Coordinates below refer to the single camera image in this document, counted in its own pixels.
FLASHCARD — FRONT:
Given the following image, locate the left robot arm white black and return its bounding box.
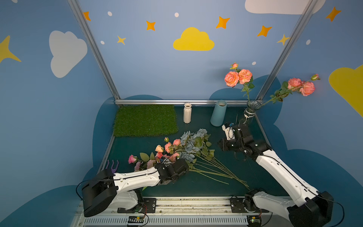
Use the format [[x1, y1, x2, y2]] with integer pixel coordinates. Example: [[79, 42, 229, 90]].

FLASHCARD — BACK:
[[81, 159, 189, 218]]

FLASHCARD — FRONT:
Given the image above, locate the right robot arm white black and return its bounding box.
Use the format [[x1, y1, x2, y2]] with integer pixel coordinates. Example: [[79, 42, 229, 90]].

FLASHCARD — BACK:
[[218, 124, 334, 227]]

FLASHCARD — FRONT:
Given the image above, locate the teal cylindrical vase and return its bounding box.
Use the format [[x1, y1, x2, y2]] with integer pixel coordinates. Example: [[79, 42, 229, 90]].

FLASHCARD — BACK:
[[210, 100, 227, 127]]

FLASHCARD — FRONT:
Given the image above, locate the clear glass vase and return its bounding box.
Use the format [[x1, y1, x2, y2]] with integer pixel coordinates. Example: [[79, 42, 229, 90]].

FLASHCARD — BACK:
[[241, 100, 262, 125]]

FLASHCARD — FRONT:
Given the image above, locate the white ribbed ceramic vase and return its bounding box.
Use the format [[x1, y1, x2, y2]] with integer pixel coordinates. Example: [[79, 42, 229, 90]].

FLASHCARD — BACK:
[[183, 103, 192, 124]]

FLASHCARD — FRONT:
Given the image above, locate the pink flower bunch on table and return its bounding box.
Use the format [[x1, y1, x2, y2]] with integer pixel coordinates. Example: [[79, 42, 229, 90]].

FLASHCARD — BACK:
[[128, 137, 249, 189]]

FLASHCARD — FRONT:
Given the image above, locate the blue hydrangea bunch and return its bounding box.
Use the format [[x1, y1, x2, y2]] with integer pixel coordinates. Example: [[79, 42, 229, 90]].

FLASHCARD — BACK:
[[176, 129, 215, 164]]

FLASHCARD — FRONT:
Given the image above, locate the purple toy garden fork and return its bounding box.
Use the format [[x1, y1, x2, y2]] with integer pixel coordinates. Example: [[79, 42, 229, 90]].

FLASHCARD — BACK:
[[105, 160, 119, 173]]

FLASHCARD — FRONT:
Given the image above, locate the green artificial grass mat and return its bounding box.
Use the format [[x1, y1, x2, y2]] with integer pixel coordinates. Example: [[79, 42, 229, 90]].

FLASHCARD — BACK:
[[113, 105, 179, 137]]

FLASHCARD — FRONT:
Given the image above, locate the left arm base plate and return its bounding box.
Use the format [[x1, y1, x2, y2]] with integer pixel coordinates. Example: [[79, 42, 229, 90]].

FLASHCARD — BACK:
[[117, 198, 157, 214]]

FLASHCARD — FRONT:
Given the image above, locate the aluminium rail front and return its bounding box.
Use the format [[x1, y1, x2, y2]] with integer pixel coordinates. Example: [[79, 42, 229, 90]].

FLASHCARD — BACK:
[[71, 196, 292, 227]]

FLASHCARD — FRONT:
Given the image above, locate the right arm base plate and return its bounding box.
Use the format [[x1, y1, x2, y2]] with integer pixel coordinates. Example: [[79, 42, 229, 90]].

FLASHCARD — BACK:
[[230, 196, 269, 214]]

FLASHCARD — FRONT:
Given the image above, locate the aluminium frame back bar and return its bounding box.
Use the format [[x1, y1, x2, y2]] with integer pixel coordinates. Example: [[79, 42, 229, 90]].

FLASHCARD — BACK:
[[114, 99, 264, 106]]

